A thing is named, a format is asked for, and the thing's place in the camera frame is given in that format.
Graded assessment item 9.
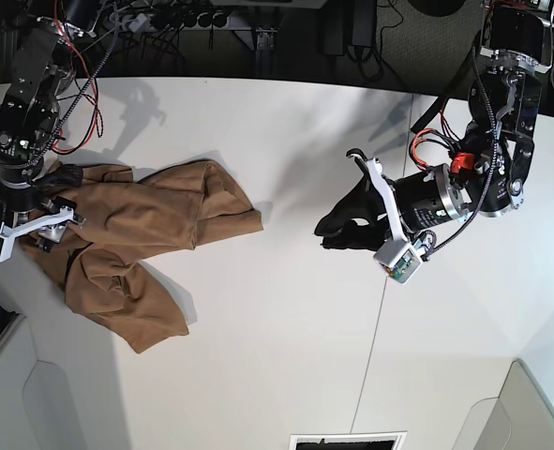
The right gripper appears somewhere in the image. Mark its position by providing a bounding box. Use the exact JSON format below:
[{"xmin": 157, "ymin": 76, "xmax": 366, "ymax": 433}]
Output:
[{"xmin": 0, "ymin": 164, "xmax": 83, "ymax": 253}]

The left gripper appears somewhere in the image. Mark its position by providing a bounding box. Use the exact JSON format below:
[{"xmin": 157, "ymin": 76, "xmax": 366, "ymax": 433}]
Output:
[{"xmin": 314, "ymin": 148, "xmax": 470, "ymax": 251}]

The brown t-shirt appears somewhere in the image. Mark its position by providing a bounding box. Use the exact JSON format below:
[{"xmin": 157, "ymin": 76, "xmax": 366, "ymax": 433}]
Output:
[{"xmin": 19, "ymin": 159, "xmax": 262, "ymax": 353}]

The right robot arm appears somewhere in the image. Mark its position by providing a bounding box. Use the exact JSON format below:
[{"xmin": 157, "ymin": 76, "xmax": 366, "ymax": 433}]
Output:
[{"xmin": 0, "ymin": 6, "xmax": 95, "ymax": 262}]

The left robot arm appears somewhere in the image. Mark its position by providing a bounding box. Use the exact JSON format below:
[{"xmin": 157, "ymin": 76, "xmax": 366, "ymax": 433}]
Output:
[{"xmin": 315, "ymin": 1, "xmax": 554, "ymax": 253}]

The white power strip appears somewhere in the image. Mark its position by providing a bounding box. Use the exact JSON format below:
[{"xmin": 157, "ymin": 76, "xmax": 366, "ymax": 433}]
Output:
[{"xmin": 109, "ymin": 12, "xmax": 151, "ymax": 34}]

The aluminium table leg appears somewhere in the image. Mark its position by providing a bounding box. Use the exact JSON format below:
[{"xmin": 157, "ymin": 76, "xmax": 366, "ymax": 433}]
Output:
[{"xmin": 252, "ymin": 27, "xmax": 277, "ymax": 79}]

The black power adapter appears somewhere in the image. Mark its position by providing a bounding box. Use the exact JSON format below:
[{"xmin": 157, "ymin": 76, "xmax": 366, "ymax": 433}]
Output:
[{"xmin": 319, "ymin": 0, "xmax": 346, "ymax": 56}]

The white framed floor vent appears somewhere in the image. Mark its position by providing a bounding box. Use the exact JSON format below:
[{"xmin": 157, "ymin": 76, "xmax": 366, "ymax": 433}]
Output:
[{"xmin": 288, "ymin": 431, "xmax": 407, "ymax": 450}]

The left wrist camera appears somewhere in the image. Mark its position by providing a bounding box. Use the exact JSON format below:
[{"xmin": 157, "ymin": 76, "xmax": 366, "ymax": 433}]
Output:
[{"xmin": 373, "ymin": 240, "xmax": 427, "ymax": 284}]

